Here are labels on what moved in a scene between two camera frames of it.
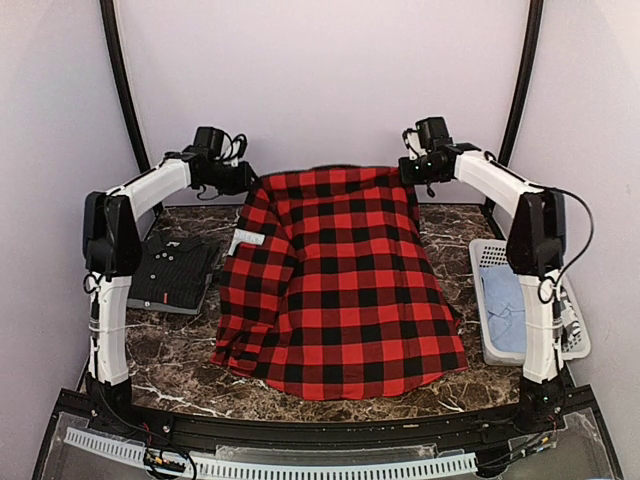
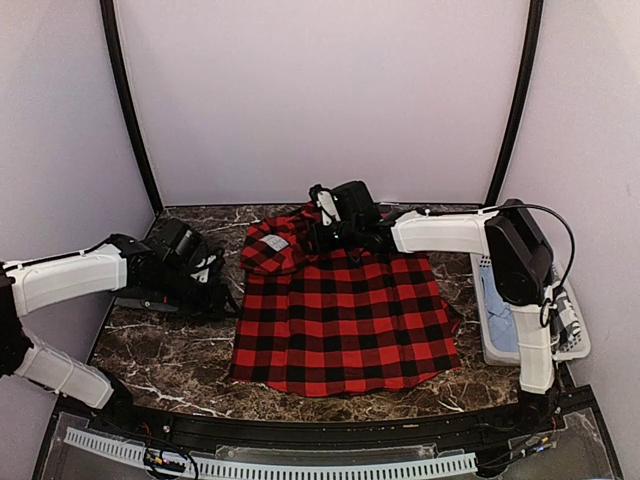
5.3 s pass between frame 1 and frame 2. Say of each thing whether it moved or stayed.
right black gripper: moved
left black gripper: moved
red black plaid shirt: moved
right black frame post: stayed
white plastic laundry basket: stayed
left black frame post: stayed
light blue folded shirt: stayed
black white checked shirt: stayed
